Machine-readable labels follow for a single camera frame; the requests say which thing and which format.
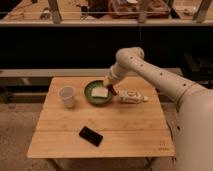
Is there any translucent white cup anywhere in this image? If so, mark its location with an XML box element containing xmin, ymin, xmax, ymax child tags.
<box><xmin>58</xmin><ymin>86</ymin><xmax>75</xmax><ymax>108</ymax></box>

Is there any white sponge piece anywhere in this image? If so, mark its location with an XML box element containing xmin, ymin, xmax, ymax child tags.
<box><xmin>91</xmin><ymin>87</ymin><xmax>108</xmax><ymax>98</ymax></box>

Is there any black smartphone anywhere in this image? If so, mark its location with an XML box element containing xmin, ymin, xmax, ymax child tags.
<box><xmin>79</xmin><ymin>127</ymin><xmax>103</xmax><ymax>147</ymax></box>

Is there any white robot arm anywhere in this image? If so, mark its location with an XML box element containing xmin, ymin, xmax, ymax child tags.
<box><xmin>104</xmin><ymin>47</ymin><xmax>213</xmax><ymax>171</ymax></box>

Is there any green bowl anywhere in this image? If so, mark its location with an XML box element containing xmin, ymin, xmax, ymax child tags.
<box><xmin>84</xmin><ymin>80</ymin><xmax>112</xmax><ymax>105</ymax></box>

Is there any wooden folding table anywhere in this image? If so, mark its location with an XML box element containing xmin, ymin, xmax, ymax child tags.
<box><xmin>27</xmin><ymin>77</ymin><xmax>175</xmax><ymax>158</ymax></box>

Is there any background workbench shelf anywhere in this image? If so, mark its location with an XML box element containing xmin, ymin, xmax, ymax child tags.
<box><xmin>0</xmin><ymin>0</ymin><xmax>213</xmax><ymax>27</ymax></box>

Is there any white tube bottle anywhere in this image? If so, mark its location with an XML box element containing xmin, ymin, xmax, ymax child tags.
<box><xmin>118</xmin><ymin>90</ymin><xmax>148</xmax><ymax>104</ymax></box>

